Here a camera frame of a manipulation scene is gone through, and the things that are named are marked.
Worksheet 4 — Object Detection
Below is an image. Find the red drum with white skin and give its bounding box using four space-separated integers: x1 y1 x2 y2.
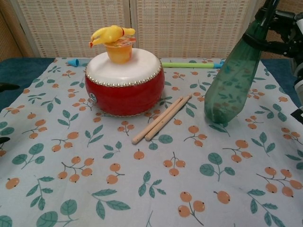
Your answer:
84 48 166 117

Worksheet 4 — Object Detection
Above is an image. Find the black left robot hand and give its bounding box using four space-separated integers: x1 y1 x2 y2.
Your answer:
0 83 20 144

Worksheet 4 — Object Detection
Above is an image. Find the wooden drumstick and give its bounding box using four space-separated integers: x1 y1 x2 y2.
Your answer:
132 95 187 144
144 94 193 141

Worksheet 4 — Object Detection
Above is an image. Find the green and blue water squirter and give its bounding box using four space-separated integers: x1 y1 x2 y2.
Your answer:
67 59 226 70

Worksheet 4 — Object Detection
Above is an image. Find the floral fruit print tablecloth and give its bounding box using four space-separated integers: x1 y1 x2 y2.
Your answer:
0 56 303 227

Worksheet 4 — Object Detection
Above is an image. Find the yellow rubber chicken toy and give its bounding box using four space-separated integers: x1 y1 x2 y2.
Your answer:
88 25 136 49

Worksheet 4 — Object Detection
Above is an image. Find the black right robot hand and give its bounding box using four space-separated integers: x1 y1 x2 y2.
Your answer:
243 9 303 58

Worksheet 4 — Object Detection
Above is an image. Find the woven bamboo folding screen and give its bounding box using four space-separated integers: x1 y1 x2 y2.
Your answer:
0 0 303 60

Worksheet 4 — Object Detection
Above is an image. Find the orange jelly cup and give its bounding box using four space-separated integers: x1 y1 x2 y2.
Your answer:
105 38 137 65

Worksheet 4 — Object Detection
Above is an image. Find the green plastic spray bottle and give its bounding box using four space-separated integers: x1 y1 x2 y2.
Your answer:
204 0 276 125

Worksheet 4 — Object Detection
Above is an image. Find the teal velvet table cover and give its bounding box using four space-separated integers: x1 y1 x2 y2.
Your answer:
0 57 303 112

